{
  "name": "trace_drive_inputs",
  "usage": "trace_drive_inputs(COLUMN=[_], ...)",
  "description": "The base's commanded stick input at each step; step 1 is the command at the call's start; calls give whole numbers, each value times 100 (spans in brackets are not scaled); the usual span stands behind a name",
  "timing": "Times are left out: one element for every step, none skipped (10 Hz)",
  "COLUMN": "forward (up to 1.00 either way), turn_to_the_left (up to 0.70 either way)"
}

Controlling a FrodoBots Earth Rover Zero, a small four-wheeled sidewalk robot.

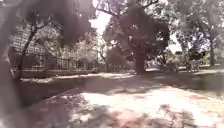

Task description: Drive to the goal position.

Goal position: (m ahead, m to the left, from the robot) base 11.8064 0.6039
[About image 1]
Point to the thin leaning tree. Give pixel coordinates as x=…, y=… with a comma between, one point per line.
x=26, y=50

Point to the large dark-trunked tree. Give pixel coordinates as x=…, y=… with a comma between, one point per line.
x=140, y=43

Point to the tree with slim trunk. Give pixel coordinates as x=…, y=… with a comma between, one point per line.
x=212, y=43

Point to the pale multi-storey building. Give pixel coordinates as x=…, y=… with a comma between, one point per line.
x=46, y=46

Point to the metal railing fence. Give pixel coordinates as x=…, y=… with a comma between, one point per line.
x=63, y=63

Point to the red brick path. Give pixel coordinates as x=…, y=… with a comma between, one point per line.
x=140, y=106

